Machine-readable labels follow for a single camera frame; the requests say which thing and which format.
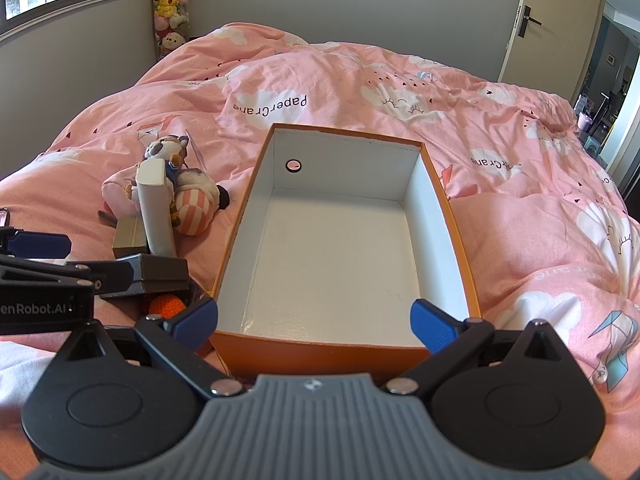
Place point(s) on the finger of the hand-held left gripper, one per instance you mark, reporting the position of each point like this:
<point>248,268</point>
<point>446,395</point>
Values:
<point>42,246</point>
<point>117,275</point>

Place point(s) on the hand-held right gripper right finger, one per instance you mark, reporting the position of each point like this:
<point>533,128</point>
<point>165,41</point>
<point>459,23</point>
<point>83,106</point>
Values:
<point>430,330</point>

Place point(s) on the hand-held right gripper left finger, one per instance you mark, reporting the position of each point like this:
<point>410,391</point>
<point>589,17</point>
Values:
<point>197,317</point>

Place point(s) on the orange crocheted toy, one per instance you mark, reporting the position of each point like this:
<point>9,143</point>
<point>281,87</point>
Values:
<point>162,306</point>

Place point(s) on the small tan box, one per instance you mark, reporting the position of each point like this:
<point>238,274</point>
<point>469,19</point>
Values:
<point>127,237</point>

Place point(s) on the black box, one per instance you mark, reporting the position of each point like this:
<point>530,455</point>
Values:
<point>160,270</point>

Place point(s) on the long white box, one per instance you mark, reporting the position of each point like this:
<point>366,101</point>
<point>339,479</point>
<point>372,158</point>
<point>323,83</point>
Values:
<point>155,210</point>

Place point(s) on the pink pouch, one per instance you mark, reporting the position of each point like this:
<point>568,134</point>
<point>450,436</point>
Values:
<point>117,192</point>

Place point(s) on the white plush with striped cup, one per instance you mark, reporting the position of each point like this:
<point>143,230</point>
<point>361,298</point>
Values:
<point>192,210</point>

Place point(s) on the orange cardboard box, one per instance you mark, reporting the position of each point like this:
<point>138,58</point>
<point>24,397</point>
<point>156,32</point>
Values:
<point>325,260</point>

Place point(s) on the brown white dog plush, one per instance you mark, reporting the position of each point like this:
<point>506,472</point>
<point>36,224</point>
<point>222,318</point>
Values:
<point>167,149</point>

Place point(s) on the pink printed blanket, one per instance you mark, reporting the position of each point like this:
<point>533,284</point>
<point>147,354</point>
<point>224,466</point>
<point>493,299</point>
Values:
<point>350,85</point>

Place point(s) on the hanging column of plush toys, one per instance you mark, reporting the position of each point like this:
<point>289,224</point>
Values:
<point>170,5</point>

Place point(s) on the cream door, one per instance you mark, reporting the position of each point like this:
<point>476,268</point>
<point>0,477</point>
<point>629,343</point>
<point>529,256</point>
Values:
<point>560,35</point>

